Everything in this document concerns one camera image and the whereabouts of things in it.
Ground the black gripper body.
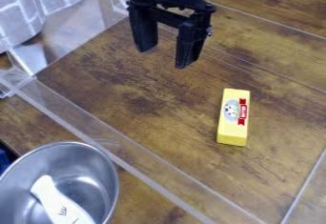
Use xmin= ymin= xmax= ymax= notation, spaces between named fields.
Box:
xmin=127 ymin=0 xmax=215 ymax=28

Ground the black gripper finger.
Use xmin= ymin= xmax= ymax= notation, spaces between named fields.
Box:
xmin=177 ymin=22 xmax=210 ymax=69
xmin=129 ymin=9 xmax=158 ymax=52

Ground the yellow butter block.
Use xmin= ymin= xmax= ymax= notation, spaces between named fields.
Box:
xmin=217 ymin=89 xmax=251 ymax=147

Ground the silver metal bowl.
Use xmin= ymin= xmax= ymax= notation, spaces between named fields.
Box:
xmin=0 ymin=141 xmax=121 ymax=224

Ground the grey brick pattern cloth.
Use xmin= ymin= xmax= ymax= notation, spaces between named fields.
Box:
xmin=0 ymin=0 xmax=82 ymax=54

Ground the white toy fish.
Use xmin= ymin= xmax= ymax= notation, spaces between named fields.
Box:
xmin=31 ymin=175 xmax=95 ymax=224

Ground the blue object at edge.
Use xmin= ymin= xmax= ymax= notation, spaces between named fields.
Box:
xmin=0 ymin=149 xmax=11 ymax=174

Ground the clear acrylic barrier wall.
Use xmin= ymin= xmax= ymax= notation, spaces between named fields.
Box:
xmin=0 ymin=0 xmax=326 ymax=224

